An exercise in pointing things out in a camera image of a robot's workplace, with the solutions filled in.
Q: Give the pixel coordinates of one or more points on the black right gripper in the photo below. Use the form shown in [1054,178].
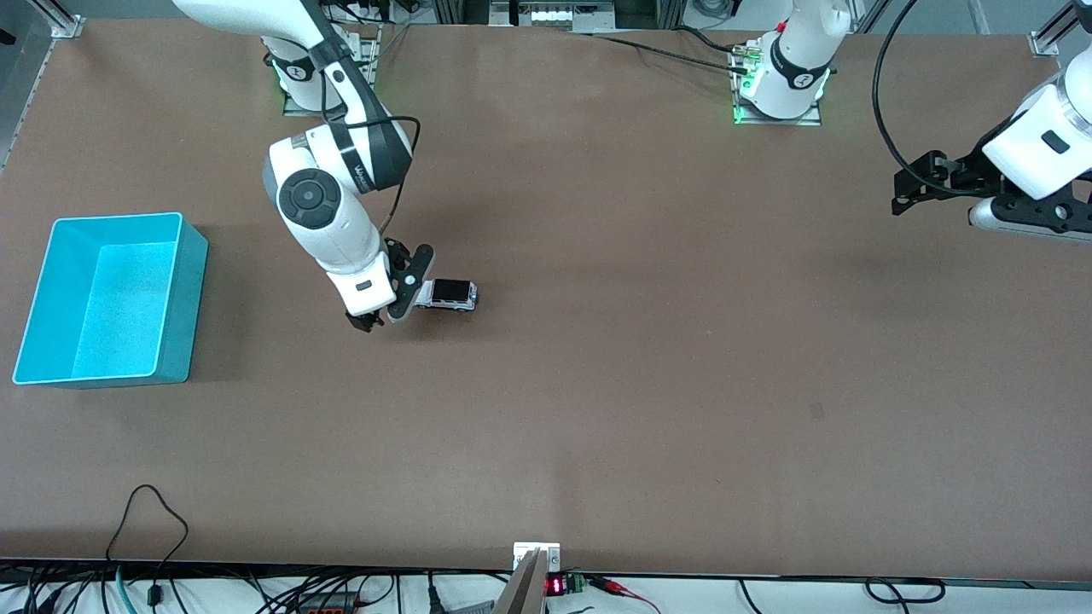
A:
[365,321]

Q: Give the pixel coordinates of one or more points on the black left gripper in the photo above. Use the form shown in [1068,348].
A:
[962,173]

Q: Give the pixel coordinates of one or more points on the white jeep toy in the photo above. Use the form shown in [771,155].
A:
[452,294]

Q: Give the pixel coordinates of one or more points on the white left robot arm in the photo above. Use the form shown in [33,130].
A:
[1036,149]

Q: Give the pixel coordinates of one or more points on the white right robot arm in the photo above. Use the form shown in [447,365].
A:
[324,230]

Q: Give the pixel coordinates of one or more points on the teal plastic bin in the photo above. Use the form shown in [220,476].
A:
[111,324]

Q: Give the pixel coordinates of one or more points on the black power plug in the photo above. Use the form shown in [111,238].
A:
[433,597]

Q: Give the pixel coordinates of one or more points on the grey metal bar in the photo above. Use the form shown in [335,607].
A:
[522,593]

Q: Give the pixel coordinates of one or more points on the red digit display module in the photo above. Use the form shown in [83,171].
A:
[554,586]

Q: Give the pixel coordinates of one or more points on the green terminal block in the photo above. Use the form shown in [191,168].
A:
[575,583]

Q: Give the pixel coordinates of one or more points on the red clip lead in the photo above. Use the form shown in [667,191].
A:
[618,587]

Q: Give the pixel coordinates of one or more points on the white lit device box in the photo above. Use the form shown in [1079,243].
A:
[554,13]

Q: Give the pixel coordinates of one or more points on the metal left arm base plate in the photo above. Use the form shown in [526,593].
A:
[785,121]

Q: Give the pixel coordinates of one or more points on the aluminium corner bracket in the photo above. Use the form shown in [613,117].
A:
[1045,41]
[66,24]

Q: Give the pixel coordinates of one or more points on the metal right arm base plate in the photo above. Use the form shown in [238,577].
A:
[372,68]

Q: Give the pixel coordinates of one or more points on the white mounting bracket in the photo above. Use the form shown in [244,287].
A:
[522,551]

